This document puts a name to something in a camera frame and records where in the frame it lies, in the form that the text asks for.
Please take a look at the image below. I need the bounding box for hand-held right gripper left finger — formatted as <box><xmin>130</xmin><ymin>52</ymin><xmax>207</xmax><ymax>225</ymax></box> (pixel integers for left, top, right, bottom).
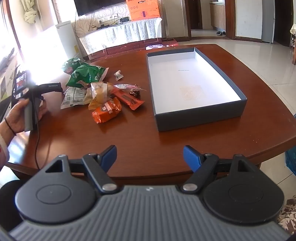
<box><xmin>39</xmin><ymin>145</ymin><xmax>118</xmax><ymax>194</ymax></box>

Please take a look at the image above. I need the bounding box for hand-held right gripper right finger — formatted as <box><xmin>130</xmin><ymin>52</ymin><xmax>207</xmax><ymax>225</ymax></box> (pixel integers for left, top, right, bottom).
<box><xmin>181</xmin><ymin>145</ymin><xmax>260</xmax><ymax>194</ymax></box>

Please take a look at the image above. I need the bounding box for small orange snack packet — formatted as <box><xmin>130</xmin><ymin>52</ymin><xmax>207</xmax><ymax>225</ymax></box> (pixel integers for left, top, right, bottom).
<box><xmin>92</xmin><ymin>97</ymin><xmax>122</xmax><ymax>124</ymax></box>

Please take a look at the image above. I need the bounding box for newspaper print snack packet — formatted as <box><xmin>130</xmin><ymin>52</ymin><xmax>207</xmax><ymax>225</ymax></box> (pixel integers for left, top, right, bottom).
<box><xmin>60</xmin><ymin>87</ymin><xmax>93</xmax><ymax>110</ymax></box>

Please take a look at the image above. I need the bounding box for tan pastry packet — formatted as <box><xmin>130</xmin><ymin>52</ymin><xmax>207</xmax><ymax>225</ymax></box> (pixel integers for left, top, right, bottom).
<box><xmin>88</xmin><ymin>89</ymin><xmax>112</xmax><ymax>110</ymax></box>

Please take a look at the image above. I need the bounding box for green snack bag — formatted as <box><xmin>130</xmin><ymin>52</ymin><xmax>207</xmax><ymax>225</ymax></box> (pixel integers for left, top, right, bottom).
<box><xmin>66</xmin><ymin>65</ymin><xmax>109</xmax><ymax>88</ymax></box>
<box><xmin>61</xmin><ymin>57</ymin><xmax>89</xmax><ymax>76</ymax></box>

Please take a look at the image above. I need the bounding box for brown foil candy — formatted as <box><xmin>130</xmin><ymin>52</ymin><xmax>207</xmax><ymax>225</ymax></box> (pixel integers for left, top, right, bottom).
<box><xmin>129</xmin><ymin>86</ymin><xmax>147</xmax><ymax>97</ymax></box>

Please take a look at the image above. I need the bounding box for clear red edged packet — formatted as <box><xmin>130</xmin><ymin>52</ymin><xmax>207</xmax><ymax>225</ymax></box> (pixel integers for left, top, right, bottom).
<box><xmin>113</xmin><ymin>83</ymin><xmax>139</xmax><ymax>90</ymax></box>

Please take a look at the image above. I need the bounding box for grey cardboard box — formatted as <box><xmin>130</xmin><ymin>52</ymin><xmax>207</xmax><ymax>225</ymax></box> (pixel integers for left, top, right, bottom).
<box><xmin>146</xmin><ymin>47</ymin><xmax>247</xmax><ymax>132</ymax></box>

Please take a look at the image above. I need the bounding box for person's left forearm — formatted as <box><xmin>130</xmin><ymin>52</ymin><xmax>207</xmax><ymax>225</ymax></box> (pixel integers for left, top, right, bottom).
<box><xmin>0</xmin><ymin>119</ymin><xmax>15</xmax><ymax>169</ymax></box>

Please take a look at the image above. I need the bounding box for person's left hand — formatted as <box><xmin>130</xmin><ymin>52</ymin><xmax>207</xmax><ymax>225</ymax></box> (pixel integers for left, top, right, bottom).
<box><xmin>5</xmin><ymin>98</ymin><xmax>49</xmax><ymax>134</ymax></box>

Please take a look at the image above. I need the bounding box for black wrist band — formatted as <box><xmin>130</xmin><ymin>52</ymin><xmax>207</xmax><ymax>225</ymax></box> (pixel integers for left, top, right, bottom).
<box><xmin>5</xmin><ymin>118</ymin><xmax>17</xmax><ymax>136</ymax></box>

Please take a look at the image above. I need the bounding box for long orange bar packet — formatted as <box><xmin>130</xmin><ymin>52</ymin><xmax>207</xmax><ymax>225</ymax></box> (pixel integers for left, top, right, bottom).
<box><xmin>111</xmin><ymin>88</ymin><xmax>145</xmax><ymax>110</ymax></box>

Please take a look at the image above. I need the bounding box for white freezer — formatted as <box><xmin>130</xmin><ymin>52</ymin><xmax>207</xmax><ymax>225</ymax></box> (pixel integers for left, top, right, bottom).
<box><xmin>55</xmin><ymin>20</ymin><xmax>80</xmax><ymax>61</ymax></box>

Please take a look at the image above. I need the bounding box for blue plastic crate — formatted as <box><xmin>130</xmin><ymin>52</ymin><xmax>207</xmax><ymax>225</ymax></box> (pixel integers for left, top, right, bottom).
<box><xmin>285</xmin><ymin>145</ymin><xmax>296</xmax><ymax>176</ymax></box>

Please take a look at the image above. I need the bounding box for knotted pale curtain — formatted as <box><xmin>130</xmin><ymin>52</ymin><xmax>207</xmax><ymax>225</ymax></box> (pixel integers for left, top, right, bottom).
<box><xmin>20</xmin><ymin>0</ymin><xmax>37</xmax><ymax>24</ymax></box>

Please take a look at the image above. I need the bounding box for floral cushion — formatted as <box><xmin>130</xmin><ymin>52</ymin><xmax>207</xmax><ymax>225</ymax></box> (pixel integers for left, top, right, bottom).
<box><xmin>276</xmin><ymin>198</ymin><xmax>296</xmax><ymax>238</ymax></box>

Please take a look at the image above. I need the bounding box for black television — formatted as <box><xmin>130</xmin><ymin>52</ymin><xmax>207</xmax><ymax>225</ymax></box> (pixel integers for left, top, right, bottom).
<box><xmin>73</xmin><ymin>0</ymin><xmax>127</xmax><ymax>16</ymax></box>

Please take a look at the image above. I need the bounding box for white cabinet with cloth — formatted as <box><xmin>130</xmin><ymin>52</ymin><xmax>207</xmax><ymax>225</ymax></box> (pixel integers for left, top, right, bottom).
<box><xmin>79</xmin><ymin>17</ymin><xmax>163</xmax><ymax>56</ymax></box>

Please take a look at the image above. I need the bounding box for wooden kitchen cabinet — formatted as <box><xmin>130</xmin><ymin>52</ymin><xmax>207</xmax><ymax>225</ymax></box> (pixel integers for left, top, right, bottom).
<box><xmin>209</xmin><ymin>1</ymin><xmax>226</xmax><ymax>30</ymax></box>

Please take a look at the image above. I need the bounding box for orange gift box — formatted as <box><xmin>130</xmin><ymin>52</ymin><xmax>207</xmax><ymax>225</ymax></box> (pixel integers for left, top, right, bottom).
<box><xmin>126</xmin><ymin>0</ymin><xmax>161</xmax><ymax>22</ymax></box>

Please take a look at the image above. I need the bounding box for silver refrigerator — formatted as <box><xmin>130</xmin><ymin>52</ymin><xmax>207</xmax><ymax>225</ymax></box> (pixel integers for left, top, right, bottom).
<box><xmin>261</xmin><ymin>0</ymin><xmax>275</xmax><ymax>43</ymax></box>

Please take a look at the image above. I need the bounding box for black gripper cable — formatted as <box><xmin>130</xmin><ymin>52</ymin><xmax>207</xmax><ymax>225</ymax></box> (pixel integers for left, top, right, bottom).
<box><xmin>35</xmin><ymin>100</ymin><xmax>47</xmax><ymax>169</ymax></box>

